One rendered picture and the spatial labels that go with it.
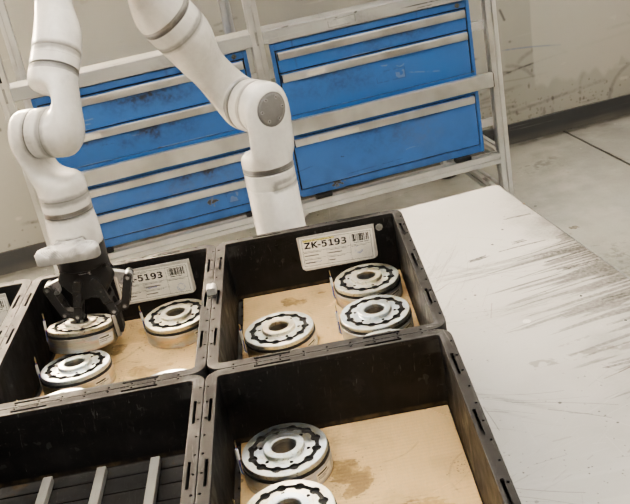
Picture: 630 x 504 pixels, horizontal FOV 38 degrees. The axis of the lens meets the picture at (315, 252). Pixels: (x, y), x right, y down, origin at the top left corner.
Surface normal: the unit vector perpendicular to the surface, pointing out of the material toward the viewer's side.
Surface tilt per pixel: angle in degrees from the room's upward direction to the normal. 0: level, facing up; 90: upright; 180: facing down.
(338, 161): 90
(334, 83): 90
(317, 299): 0
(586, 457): 0
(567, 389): 0
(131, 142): 90
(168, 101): 90
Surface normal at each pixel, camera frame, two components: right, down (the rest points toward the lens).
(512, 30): 0.24, 0.37
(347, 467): -0.18, -0.90
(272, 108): 0.61, 0.28
